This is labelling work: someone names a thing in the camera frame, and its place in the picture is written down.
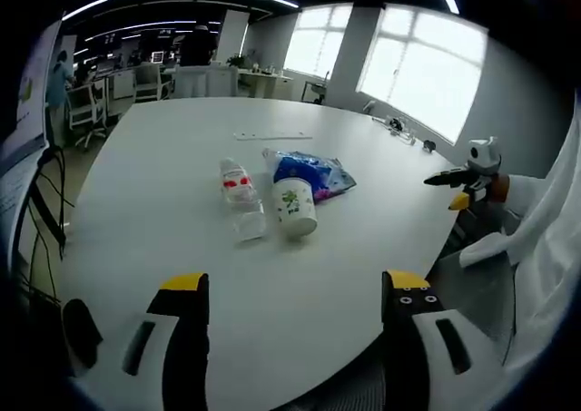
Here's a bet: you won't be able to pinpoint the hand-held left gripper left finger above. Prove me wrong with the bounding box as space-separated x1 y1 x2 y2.
88 272 211 411

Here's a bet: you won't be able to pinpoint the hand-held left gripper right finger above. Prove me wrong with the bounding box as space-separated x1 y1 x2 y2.
380 269 505 411

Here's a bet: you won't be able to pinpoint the blue plastic snack bag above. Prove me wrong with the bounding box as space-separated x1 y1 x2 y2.
261 147 358 203

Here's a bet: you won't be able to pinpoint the clear plastic water bottle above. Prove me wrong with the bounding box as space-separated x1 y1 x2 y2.
219 157 267 243

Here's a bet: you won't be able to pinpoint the white paper cup green print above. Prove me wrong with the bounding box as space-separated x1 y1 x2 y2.
271 177 319 242

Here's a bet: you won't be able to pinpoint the clutter of small devices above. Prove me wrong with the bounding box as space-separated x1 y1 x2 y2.
372 114 419 146

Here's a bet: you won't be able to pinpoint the white table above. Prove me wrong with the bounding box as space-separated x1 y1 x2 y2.
57 95 468 411

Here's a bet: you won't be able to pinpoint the black cylindrical object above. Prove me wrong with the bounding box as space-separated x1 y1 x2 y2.
61 298 103 370

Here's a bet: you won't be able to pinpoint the person's white coat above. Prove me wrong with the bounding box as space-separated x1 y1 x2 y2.
458 88 581 385

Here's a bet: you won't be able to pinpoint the white office chair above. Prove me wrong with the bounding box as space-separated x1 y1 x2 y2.
133 62 172 103
66 82 110 150

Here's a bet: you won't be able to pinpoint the white partition desk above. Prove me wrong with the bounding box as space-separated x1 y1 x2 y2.
173 64 241 99

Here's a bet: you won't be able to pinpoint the monitor screen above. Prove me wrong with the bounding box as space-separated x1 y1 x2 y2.
0 20 63 230

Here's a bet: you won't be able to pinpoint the black cables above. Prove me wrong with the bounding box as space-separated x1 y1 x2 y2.
17 147 76 303

